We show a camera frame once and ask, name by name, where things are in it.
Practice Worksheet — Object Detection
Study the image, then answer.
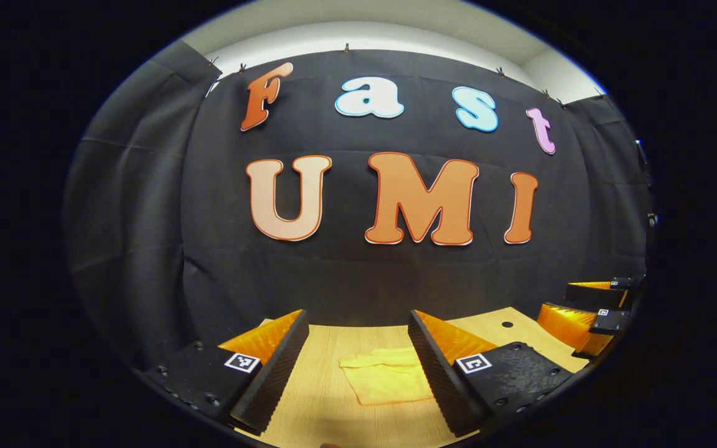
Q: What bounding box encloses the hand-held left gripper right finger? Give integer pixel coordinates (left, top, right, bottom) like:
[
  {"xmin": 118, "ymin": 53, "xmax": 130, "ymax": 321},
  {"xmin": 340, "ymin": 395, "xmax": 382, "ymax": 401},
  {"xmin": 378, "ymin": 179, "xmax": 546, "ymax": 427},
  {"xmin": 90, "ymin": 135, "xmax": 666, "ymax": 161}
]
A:
[{"xmin": 407, "ymin": 309, "xmax": 591, "ymax": 438}]

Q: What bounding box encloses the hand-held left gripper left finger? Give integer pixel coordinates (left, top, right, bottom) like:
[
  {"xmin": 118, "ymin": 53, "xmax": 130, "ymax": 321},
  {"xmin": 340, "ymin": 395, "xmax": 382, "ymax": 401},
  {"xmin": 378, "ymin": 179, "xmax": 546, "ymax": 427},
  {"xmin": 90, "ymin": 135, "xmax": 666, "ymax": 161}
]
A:
[{"xmin": 131, "ymin": 309, "xmax": 311, "ymax": 436}]

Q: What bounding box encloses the orange T-shirt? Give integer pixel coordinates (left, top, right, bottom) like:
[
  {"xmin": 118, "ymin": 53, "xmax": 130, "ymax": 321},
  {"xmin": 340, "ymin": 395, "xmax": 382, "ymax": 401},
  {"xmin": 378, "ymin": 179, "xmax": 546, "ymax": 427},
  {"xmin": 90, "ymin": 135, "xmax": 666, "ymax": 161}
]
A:
[{"xmin": 339, "ymin": 347, "xmax": 435, "ymax": 406}]

